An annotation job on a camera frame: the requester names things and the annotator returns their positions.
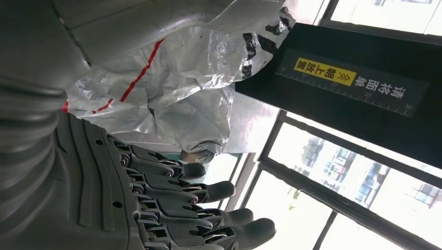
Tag black scanner column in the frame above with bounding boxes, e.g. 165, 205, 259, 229
235, 22, 442, 170

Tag dark window frame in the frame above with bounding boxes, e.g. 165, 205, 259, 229
220, 0, 442, 250

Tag yellow black column label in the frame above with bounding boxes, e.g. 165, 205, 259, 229
276, 48, 431, 118

